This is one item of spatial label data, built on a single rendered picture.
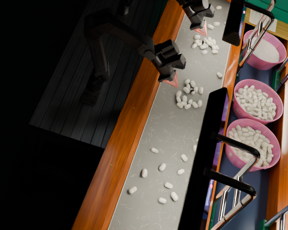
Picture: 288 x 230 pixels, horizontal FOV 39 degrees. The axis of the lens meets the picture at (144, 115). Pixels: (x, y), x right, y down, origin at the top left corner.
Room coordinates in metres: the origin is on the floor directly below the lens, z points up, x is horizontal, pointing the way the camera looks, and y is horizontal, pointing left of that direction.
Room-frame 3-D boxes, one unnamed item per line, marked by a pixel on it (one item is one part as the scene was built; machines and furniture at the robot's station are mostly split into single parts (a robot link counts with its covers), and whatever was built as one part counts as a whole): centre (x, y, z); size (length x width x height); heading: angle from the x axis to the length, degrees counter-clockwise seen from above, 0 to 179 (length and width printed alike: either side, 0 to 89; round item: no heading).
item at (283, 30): (2.20, -0.45, 0.77); 0.33 x 0.15 x 0.01; 94
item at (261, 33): (1.80, -0.27, 0.90); 0.20 x 0.19 x 0.45; 4
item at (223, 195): (0.83, -0.33, 0.90); 0.20 x 0.19 x 0.45; 4
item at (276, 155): (1.27, -0.50, 0.72); 0.27 x 0.27 x 0.10
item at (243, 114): (1.55, -0.49, 0.72); 0.27 x 0.27 x 0.10
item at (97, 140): (1.57, 0.06, 0.65); 1.20 x 0.90 x 0.04; 8
